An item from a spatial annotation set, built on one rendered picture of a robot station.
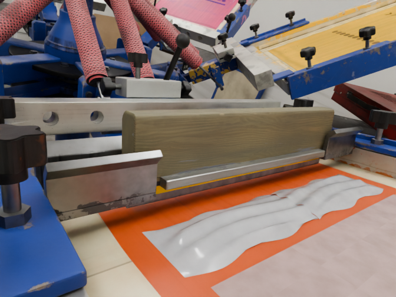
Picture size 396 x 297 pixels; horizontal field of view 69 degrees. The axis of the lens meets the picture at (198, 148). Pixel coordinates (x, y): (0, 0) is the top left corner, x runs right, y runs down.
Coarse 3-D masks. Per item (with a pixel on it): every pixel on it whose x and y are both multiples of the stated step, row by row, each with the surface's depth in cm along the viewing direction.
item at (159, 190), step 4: (308, 160) 48; (288, 164) 45; (272, 168) 42; (252, 172) 40; (232, 176) 38; (236, 176) 38; (212, 180) 36; (216, 180) 36; (196, 184) 34; (156, 188) 31; (160, 188) 31; (176, 188) 32; (180, 188) 33; (156, 192) 31; (160, 192) 31
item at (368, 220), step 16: (272, 176) 44; (288, 176) 45; (304, 176) 45; (320, 176) 46; (352, 176) 47; (272, 192) 38; (384, 192) 41; (352, 208) 35; (368, 208) 36; (384, 208) 36; (336, 224) 31; (352, 224) 31; (368, 224) 32; (384, 224) 32; (368, 240) 28; (384, 240) 28
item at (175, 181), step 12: (276, 156) 40; (288, 156) 41; (300, 156) 42; (312, 156) 44; (216, 168) 33; (228, 168) 34; (240, 168) 35; (252, 168) 36; (264, 168) 37; (168, 180) 29; (180, 180) 29; (192, 180) 30; (204, 180) 31
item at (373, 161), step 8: (352, 152) 53; (360, 152) 52; (368, 152) 51; (376, 152) 50; (336, 160) 55; (344, 160) 54; (352, 160) 53; (360, 160) 52; (368, 160) 51; (376, 160) 50; (384, 160) 49; (392, 160) 48; (32, 168) 36; (368, 168) 51; (376, 168) 50; (384, 168) 49; (392, 168) 48; (392, 176) 48; (80, 288) 15; (64, 296) 14; (72, 296) 14; (80, 296) 14; (88, 296) 15
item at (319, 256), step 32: (224, 192) 37; (256, 192) 38; (128, 224) 28; (160, 224) 28; (320, 224) 31; (128, 256) 23; (160, 256) 23; (256, 256) 24; (288, 256) 25; (320, 256) 25; (352, 256) 25; (384, 256) 26; (160, 288) 20; (192, 288) 20; (224, 288) 20; (256, 288) 21; (288, 288) 21; (320, 288) 21; (352, 288) 22; (384, 288) 22
